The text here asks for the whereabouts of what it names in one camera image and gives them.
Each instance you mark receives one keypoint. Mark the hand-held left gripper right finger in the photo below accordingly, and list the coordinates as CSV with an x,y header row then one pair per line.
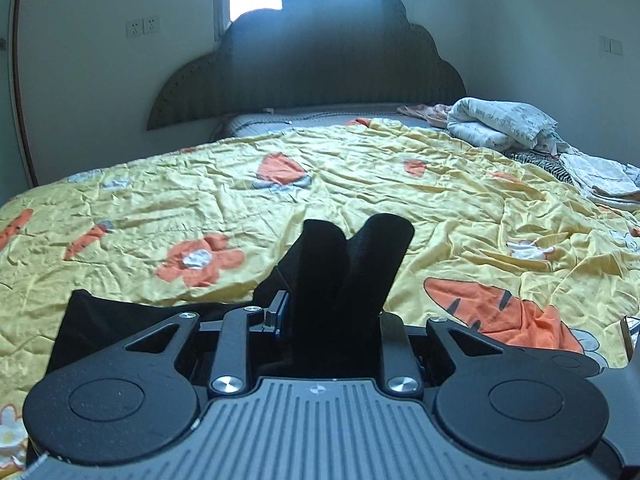
x,y
395,345

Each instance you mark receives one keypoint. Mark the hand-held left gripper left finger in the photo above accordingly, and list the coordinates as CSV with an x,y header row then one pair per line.
x,y
280,315

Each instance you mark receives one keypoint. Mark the black pants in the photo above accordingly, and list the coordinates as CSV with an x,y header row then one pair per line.
x,y
320,280

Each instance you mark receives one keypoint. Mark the yellow printed blanket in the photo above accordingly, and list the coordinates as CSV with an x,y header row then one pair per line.
x,y
350,185

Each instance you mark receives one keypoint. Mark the grey mattress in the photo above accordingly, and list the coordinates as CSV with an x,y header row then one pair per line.
x,y
310,117

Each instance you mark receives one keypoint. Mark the pink cloth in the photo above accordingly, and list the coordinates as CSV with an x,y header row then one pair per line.
x,y
425,112

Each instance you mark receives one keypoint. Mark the zebra striped cloth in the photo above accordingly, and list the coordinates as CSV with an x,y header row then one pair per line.
x,y
542,162

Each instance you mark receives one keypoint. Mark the white folded cloth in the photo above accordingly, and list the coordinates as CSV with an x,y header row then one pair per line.
x,y
600,175

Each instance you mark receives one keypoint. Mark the white folded quilt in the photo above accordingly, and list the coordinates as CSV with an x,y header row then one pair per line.
x,y
500,120

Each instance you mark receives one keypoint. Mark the dark scalloped headboard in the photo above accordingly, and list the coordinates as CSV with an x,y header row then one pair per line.
x,y
320,55

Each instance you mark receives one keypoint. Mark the white wall outlet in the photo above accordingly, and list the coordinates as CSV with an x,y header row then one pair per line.
x,y
151,25
134,28

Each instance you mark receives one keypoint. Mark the white wall switch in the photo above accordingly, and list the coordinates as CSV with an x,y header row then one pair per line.
x,y
617,48
605,44

